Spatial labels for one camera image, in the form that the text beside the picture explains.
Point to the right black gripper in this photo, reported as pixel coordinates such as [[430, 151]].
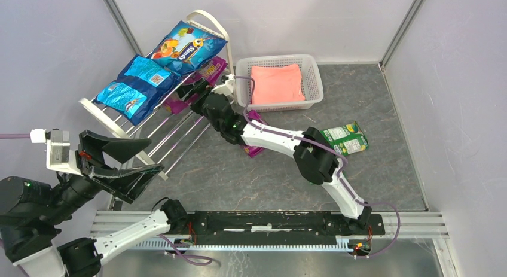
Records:
[[194, 94]]

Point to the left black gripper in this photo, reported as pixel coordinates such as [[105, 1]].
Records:
[[85, 164]]

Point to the purple candy bag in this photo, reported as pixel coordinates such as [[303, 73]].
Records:
[[175, 105], [213, 70], [253, 151]]

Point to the blue candy bag with fruits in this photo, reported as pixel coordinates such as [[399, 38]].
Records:
[[186, 49]]

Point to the blue candy bag back side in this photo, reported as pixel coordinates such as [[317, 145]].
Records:
[[138, 88]]

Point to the green candy bag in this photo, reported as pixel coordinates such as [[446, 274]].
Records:
[[347, 139]]

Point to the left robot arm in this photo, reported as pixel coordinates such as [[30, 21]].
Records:
[[31, 211]]

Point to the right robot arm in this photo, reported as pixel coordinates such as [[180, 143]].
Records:
[[316, 161]]

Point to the cream metal shelf rack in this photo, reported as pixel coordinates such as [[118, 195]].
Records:
[[120, 127]]

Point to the pink folded cloth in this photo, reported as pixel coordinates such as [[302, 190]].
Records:
[[275, 85]]

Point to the white plastic basket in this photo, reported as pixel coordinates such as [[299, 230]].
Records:
[[311, 84]]

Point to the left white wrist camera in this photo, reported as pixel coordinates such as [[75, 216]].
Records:
[[59, 156]]

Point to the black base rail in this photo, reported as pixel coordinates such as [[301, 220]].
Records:
[[277, 228]]

